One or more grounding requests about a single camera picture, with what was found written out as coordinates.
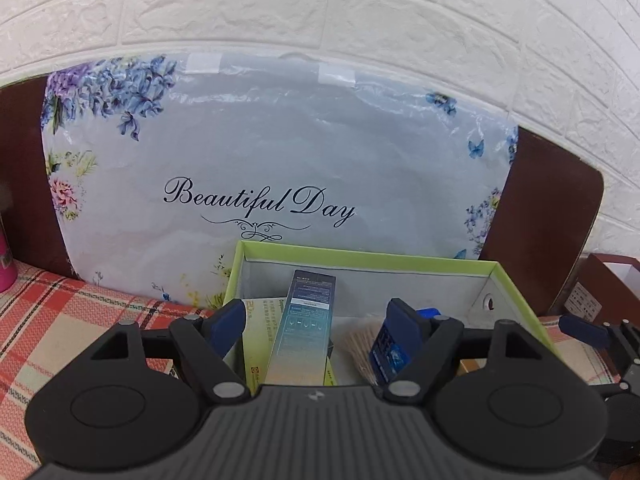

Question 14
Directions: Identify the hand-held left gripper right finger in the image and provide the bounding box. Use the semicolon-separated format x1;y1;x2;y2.
383;298;557;404

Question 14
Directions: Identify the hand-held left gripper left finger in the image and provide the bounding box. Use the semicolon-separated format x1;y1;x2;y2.
75;298;251;404

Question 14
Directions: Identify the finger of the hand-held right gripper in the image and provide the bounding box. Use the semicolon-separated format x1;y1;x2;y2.
558;313;640;392

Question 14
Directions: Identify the blue box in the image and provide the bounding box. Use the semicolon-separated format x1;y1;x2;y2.
369;308;449;375

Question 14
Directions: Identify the yellow green medicine box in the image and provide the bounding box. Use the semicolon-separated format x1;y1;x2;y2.
244;296;337;389

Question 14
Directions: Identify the toothpick bundle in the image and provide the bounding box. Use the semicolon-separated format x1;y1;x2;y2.
343;329;385;387

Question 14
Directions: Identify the long gradient print box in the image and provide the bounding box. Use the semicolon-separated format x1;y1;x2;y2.
262;269;337;387

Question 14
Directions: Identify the light green storage box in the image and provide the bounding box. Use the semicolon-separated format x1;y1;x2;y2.
222;239;572;392

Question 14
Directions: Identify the brown cardboard box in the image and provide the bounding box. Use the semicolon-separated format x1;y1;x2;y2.
547;253;640;322

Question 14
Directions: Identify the brown wooden headboard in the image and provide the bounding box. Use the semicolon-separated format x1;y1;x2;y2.
0;77;604;317

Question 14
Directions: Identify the floral Beautiful Day board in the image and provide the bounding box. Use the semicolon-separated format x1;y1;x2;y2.
42;50;522;312

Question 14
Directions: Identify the plaid blanket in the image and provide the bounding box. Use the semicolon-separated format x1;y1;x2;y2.
0;259;640;480

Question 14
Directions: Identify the pink thermos bottle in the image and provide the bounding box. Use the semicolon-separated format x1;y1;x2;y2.
0;209;19;294

